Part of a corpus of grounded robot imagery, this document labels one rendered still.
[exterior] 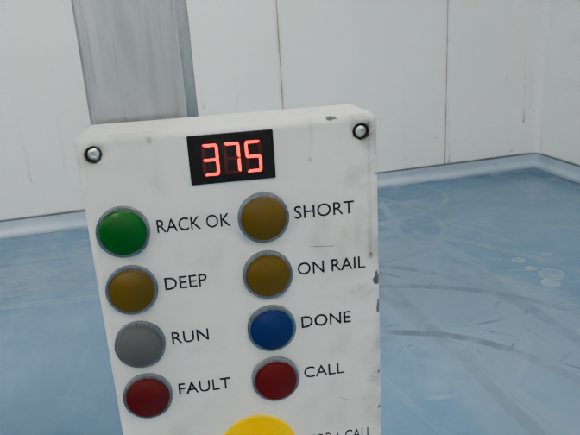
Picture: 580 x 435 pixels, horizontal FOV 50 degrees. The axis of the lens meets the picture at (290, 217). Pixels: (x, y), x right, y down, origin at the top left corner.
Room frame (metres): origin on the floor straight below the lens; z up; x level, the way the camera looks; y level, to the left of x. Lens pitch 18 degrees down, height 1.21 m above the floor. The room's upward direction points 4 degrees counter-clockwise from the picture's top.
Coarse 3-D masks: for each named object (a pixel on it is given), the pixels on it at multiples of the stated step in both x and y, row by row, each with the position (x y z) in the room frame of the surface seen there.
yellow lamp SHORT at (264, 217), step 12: (252, 204) 0.34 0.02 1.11; (264, 204) 0.34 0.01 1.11; (276, 204) 0.34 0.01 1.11; (252, 216) 0.34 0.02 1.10; (264, 216) 0.34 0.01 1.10; (276, 216) 0.34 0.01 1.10; (252, 228) 0.34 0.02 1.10; (264, 228) 0.34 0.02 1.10; (276, 228) 0.34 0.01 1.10; (264, 240) 0.35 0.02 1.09
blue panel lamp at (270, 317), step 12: (264, 312) 0.34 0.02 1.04; (276, 312) 0.34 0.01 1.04; (252, 324) 0.34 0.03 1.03; (264, 324) 0.34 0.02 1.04; (276, 324) 0.34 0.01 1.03; (288, 324) 0.34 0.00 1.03; (252, 336) 0.34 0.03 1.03; (264, 336) 0.34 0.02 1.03; (276, 336) 0.34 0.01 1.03; (288, 336) 0.34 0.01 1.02; (264, 348) 0.34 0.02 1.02; (276, 348) 0.34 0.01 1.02
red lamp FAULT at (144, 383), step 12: (132, 384) 0.33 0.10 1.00; (144, 384) 0.33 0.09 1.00; (156, 384) 0.33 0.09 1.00; (132, 396) 0.33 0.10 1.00; (144, 396) 0.33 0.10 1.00; (156, 396) 0.33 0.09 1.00; (168, 396) 0.34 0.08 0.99; (132, 408) 0.33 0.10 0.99; (144, 408) 0.33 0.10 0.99; (156, 408) 0.33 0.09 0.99
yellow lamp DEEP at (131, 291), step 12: (120, 276) 0.33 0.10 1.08; (132, 276) 0.33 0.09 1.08; (144, 276) 0.33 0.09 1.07; (108, 288) 0.33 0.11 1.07; (120, 288) 0.33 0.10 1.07; (132, 288) 0.33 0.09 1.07; (144, 288) 0.33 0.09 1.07; (120, 300) 0.33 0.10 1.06; (132, 300) 0.33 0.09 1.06; (144, 300) 0.33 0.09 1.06
